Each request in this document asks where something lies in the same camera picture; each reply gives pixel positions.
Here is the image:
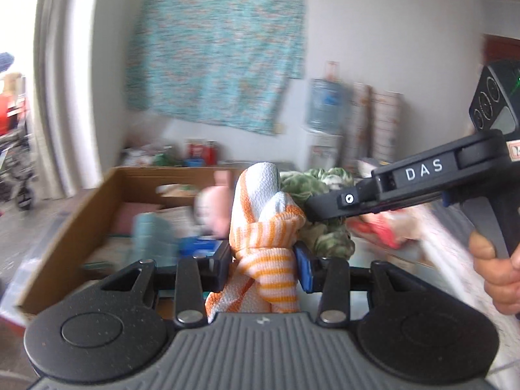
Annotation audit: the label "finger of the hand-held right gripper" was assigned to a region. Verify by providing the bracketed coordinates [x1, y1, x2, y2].
[305, 179, 444, 223]

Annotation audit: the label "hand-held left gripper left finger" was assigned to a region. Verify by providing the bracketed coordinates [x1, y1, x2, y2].
[101, 240, 231, 330]

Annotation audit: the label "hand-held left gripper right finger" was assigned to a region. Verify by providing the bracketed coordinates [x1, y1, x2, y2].
[293, 241, 419, 329]

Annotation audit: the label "green camouflage cloth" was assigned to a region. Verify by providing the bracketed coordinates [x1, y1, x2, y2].
[279, 167, 356, 258]

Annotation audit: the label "orange striped white towel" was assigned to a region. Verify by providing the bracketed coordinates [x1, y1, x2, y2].
[205, 162, 306, 313]

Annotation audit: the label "pink plush toy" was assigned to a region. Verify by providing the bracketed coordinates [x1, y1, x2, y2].
[195, 170, 233, 238]

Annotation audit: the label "blue white paper box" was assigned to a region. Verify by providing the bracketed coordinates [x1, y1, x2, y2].
[133, 212, 180, 261]

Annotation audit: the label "brown cardboard box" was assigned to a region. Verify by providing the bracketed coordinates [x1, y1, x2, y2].
[16, 166, 253, 315]

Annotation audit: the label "person's right hand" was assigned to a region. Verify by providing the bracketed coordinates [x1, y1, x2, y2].
[468, 229, 520, 317]

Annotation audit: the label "blue wipes packet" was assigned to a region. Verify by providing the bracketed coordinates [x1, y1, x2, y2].
[179, 237, 222, 257]

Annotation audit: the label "red white plastic packet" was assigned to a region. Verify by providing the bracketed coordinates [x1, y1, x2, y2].
[351, 207, 421, 249]

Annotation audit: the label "pale patterned rolled mat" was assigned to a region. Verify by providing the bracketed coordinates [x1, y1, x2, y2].
[349, 82, 372, 163]

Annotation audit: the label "pink checked rolled mat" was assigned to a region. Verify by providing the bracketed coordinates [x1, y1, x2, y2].
[370, 91, 407, 163]

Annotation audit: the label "blue water bottle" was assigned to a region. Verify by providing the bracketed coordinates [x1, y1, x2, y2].
[305, 78, 352, 135]

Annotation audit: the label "brown wooden door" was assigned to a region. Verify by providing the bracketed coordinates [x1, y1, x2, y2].
[483, 33, 520, 66]

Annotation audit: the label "clear plastic bags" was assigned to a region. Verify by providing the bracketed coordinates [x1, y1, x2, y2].
[122, 144, 179, 167]

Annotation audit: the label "wheelchair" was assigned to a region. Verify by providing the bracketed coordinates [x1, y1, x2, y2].
[0, 130, 35, 211]

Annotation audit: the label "beige curtain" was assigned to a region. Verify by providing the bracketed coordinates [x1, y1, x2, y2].
[32, 0, 106, 200]

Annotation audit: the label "red plastic basket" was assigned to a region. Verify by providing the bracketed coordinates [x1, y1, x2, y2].
[0, 93, 13, 136]

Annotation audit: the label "teal floral wall cloth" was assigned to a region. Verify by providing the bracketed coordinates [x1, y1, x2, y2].
[125, 0, 307, 136]

